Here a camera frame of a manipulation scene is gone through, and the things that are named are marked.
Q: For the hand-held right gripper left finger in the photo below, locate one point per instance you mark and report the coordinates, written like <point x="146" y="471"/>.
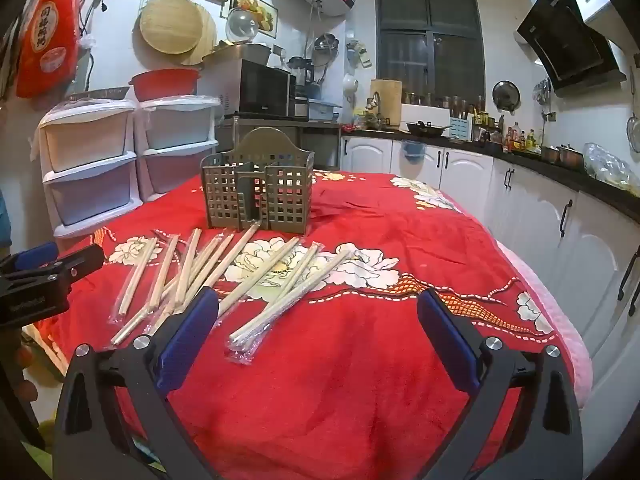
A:
<point x="187" y="340"/>

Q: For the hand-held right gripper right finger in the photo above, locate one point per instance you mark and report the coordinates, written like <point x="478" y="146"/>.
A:
<point x="447" y="340"/>

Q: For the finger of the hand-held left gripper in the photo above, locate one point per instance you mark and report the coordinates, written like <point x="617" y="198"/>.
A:
<point x="35" y="255"/>
<point x="82" y="260"/>

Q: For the bunch of chopsticks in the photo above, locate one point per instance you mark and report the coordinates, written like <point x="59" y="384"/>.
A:
<point x="189" y="265"/>

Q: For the grey plastic utensil holder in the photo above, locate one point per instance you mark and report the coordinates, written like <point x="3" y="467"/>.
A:
<point x="255" y="195"/>

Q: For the hanging steel utensils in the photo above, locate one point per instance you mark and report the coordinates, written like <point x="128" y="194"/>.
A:
<point x="541" y="91"/>

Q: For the red floral blanket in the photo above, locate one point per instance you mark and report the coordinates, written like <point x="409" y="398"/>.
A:
<point x="350" y="360"/>

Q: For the white plastic drawer tower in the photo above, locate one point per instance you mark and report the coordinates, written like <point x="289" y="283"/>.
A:
<point x="87" y="160"/>
<point x="175" y="135"/>

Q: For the pink blanket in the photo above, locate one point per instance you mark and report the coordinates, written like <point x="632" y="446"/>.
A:
<point x="570" y="330"/>

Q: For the white kitchen cabinets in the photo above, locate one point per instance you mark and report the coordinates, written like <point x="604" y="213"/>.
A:
<point x="540" y="230"/>

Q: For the wicker basket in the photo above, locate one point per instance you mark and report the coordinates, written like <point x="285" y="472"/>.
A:
<point x="100" y="94"/>

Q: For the blue hanging waste bin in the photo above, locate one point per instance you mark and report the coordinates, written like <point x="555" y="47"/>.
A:
<point x="414" y="151"/>

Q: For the red plastic basin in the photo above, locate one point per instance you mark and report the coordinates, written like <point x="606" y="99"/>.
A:
<point x="165" y="85"/>

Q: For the black countertop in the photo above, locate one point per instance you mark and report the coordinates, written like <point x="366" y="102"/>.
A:
<point x="522" y="158"/>

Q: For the light blue knife block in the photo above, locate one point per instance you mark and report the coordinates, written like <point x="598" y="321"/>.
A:
<point x="460" y="129"/>

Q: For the steel pot with lid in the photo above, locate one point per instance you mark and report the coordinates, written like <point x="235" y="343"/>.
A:
<point x="571" y="156"/>
<point x="550" y="155"/>

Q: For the black wok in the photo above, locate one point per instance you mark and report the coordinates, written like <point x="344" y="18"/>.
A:
<point x="425" y="129"/>

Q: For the cluster of sauce bottles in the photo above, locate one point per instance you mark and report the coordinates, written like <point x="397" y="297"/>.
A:
<point x="522" y="139"/>

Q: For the red printed plastic bag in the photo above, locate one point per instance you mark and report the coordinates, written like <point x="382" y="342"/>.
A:
<point x="47" y="35"/>

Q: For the white windowsill box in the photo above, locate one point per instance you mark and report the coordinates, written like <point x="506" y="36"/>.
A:
<point x="425" y="112"/>

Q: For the steel kitchen rack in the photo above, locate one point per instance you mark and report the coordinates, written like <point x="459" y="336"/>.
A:
<point x="320" y="145"/>

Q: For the clear plastic bag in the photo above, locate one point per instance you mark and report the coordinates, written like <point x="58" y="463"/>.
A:
<point x="607" y="165"/>

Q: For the row of spice jars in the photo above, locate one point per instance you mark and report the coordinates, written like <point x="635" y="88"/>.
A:
<point x="440" y="101"/>

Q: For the silver microwave oven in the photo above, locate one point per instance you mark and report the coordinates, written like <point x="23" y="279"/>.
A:
<point x="250" y="87"/>

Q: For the wooden cutting board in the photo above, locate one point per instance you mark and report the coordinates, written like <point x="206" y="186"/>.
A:
<point x="390" y="100"/>

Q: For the steel faucet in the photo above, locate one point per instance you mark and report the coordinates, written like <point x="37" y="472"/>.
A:
<point x="376" y="102"/>

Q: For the round bamboo tray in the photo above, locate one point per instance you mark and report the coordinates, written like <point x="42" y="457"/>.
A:
<point x="170" y="25"/>

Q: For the round steel pot lid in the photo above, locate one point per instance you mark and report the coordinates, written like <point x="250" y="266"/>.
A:
<point x="506" y="95"/>

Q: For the round wooden board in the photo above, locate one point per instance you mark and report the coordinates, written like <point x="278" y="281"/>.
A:
<point x="209" y="35"/>

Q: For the steel baking pan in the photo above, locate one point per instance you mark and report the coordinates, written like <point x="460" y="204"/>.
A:
<point x="240" y="52"/>

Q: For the white hanging scoop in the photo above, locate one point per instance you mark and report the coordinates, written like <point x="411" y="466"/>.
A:
<point x="350" y="85"/>

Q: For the glass dome lid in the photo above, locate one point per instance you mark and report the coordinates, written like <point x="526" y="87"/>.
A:
<point x="242" y="25"/>

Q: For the black blender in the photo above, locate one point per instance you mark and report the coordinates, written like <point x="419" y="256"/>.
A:
<point x="301" y="75"/>

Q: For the dark framed window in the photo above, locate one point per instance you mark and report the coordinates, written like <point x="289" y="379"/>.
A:
<point x="430" y="45"/>

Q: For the hanging kitchen gadgets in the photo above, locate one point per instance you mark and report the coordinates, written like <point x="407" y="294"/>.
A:
<point x="361" y="54"/>

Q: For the hanging steel pot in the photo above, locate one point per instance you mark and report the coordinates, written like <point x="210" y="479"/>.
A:
<point x="326" y="50"/>

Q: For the black range hood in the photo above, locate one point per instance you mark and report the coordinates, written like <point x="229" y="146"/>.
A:
<point x="570" y="45"/>

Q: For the wall power outlet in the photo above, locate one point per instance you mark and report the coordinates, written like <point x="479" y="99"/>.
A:
<point x="549" y="116"/>

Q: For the food wall poster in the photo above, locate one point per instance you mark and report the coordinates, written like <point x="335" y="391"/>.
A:
<point x="260" y="7"/>

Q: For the white wall cabinet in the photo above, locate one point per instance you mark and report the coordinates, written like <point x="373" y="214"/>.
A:
<point x="600" y="2"/>

